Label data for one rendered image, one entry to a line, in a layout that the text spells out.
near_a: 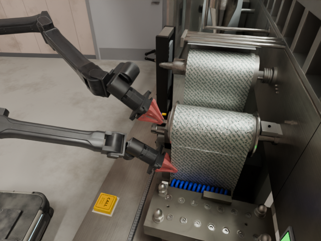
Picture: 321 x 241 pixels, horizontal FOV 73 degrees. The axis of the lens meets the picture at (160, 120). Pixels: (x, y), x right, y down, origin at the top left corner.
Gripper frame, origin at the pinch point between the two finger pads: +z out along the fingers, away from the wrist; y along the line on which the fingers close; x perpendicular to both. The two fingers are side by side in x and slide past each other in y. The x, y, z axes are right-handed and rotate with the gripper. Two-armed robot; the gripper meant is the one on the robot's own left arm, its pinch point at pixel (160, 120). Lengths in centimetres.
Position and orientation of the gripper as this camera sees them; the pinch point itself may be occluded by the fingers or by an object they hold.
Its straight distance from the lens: 72.3
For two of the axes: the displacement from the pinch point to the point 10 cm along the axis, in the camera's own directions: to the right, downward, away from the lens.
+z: 7.6, 5.8, 2.9
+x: 6.2, -4.9, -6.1
